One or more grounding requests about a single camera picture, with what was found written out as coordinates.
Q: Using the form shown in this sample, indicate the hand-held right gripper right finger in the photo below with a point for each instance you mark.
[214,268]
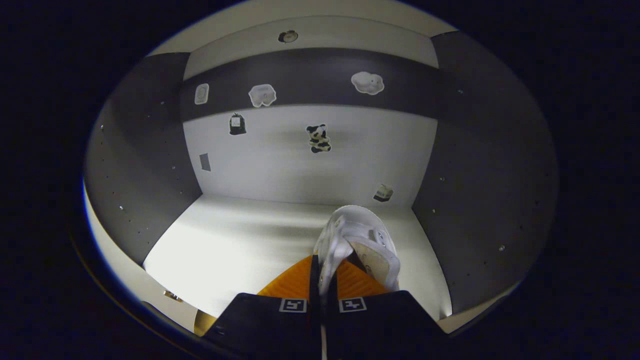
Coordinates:
[385,325]

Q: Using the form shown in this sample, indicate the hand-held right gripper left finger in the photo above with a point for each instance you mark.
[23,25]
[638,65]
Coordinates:
[260,325]

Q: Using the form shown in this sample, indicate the white shoe cabinet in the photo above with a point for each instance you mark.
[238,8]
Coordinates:
[250,240]

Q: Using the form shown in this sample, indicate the white sneaker shoe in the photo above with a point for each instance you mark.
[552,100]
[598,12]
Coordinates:
[355,230]

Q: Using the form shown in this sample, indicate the small metal door hinge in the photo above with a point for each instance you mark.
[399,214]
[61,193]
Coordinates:
[173,296]

